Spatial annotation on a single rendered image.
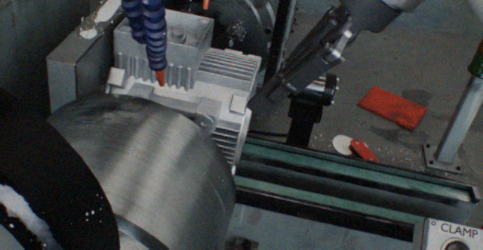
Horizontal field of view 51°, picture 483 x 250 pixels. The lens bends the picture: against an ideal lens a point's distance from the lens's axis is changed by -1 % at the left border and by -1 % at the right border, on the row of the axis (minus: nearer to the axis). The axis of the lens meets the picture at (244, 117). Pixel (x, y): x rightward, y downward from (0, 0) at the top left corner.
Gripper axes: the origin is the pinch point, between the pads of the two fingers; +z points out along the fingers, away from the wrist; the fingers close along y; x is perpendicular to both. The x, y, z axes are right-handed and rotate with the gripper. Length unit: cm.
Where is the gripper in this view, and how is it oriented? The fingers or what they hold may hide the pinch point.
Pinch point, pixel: (270, 95)
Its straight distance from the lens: 70.8
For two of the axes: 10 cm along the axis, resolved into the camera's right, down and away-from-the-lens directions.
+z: -6.1, 5.9, 5.3
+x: 7.8, 5.8, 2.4
